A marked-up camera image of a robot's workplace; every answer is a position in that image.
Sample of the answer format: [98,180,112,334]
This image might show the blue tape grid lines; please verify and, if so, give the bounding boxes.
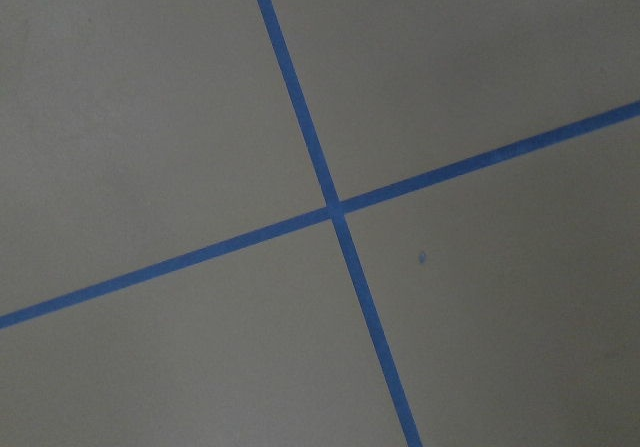
[1,0,639,446]

